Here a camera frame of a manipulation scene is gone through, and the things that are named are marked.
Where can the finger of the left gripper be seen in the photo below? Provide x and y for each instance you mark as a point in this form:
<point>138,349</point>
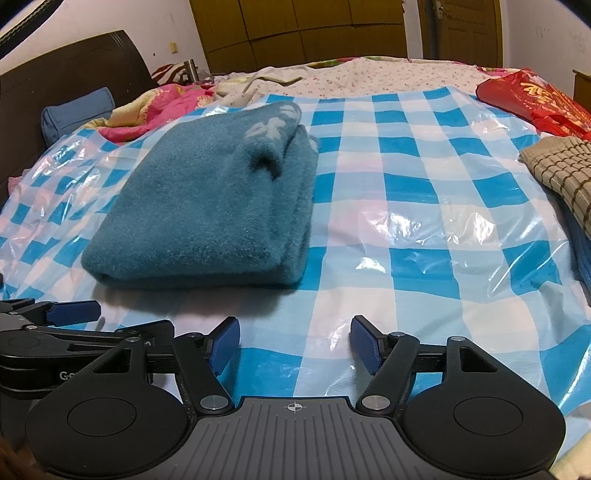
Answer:
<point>62,314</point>
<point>156,332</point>

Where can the pink yellow floral quilt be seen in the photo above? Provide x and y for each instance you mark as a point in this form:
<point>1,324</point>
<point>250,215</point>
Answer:
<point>151,110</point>

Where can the blue pillow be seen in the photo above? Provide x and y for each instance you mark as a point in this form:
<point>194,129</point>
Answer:
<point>64,119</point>

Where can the wooden tv cabinet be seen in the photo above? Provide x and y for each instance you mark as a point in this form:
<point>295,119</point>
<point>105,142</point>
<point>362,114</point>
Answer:
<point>582,89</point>

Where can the metal thermos bottle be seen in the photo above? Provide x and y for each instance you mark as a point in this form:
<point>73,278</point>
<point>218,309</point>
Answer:
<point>191,71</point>

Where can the blue folded knit garment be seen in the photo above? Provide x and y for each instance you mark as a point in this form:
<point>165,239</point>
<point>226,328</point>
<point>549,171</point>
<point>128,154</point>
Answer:
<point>580,244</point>

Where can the dark wooden headboard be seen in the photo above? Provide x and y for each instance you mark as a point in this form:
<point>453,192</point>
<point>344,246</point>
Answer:
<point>108,60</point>

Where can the red plastic shopping bag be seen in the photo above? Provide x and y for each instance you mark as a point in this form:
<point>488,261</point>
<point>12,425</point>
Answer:
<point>528,96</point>

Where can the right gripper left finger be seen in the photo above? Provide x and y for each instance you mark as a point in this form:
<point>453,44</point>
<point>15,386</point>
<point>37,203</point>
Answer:
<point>200,359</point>

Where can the brown wooden door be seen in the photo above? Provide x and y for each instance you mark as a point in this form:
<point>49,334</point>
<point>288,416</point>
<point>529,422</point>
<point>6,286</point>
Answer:
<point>467,31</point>

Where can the blue white checkered plastic sheet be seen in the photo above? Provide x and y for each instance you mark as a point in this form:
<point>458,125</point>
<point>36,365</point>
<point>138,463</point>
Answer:
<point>425,221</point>

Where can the red white striped cloth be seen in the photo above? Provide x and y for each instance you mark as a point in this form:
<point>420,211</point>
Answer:
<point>170,74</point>

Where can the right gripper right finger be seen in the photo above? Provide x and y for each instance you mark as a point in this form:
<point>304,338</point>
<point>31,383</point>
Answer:
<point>390,360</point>

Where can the brown wooden wardrobe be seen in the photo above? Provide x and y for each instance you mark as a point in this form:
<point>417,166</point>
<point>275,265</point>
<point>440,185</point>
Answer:
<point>247,35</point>

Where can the beige brown striped folded sweater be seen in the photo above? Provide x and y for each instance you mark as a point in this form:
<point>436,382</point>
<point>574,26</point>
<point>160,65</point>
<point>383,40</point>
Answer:
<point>562,164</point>

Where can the floral white bed sheet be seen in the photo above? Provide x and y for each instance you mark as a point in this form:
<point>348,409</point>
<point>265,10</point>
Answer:
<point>360,76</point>

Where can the teal knit sweater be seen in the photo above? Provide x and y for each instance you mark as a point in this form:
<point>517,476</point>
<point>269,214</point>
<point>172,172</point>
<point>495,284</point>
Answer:
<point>224,200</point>

